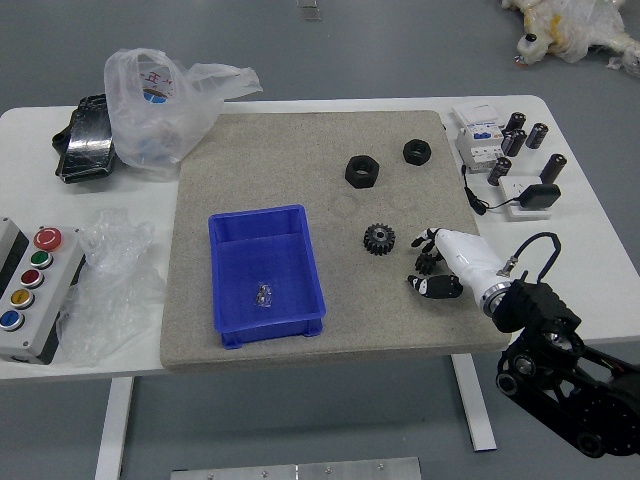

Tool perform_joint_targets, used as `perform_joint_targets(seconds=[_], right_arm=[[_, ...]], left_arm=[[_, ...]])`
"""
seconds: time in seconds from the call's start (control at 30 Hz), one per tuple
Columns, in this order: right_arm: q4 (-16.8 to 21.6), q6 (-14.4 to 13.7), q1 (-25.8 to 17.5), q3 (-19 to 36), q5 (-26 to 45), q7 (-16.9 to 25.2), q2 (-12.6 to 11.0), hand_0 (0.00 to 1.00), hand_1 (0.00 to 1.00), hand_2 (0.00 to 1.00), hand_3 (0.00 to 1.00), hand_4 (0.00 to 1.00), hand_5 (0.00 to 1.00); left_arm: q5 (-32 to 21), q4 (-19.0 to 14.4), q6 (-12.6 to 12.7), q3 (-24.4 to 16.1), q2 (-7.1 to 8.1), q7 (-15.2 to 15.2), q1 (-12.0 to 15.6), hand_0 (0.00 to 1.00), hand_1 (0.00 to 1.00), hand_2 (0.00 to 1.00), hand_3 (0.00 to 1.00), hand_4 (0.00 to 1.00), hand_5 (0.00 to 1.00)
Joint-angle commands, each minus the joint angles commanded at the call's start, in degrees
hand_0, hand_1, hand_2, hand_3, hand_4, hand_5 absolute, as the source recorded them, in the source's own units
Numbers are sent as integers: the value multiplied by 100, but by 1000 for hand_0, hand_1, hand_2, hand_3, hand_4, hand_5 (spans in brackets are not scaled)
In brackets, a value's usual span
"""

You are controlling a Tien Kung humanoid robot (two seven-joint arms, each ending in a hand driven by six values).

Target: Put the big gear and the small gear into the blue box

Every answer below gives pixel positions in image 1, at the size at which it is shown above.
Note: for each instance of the small metal screws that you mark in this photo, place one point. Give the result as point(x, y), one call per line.
point(263, 295)

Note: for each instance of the grey floor plate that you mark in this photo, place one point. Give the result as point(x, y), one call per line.
point(309, 9)

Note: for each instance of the crumpled clear plastic wrap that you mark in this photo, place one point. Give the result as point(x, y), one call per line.
point(115, 290)

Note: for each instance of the white plastic bag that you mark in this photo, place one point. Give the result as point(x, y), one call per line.
point(160, 115)

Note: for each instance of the plastic-wrapped plush toy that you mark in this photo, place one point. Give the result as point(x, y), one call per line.
point(575, 25)

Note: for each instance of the white table leg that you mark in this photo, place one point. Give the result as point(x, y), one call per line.
point(475, 405)
point(114, 430)

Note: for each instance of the white circuit breaker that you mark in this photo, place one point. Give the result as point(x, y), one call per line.
point(477, 132)

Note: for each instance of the grey push-button control box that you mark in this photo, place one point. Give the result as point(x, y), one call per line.
point(35, 295)

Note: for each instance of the small black hex nut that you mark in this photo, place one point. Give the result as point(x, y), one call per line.
point(417, 151)

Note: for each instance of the grey-brown mat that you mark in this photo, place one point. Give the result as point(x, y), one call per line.
point(300, 160)

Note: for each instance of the blue plastic box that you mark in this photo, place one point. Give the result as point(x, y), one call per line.
point(265, 260)

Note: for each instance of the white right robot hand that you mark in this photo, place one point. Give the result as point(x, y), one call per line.
point(467, 255)

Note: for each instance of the black metal gear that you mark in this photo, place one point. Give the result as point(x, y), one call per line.
point(379, 240)

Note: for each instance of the white power socket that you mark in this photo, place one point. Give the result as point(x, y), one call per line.
point(515, 192)

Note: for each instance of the big black hex nut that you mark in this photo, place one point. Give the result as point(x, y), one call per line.
point(362, 171)

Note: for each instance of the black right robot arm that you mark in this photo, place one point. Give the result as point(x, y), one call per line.
point(540, 310)

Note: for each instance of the black cylindrical capacitor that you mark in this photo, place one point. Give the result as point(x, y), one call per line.
point(514, 142)
point(537, 135)
point(515, 123)
point(499, 170)
point(552, 168)

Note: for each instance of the silver metal plate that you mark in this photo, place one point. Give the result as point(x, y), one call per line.
point(295, 471)

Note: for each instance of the black plastic case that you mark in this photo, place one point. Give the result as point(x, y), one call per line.
point(87, 145)

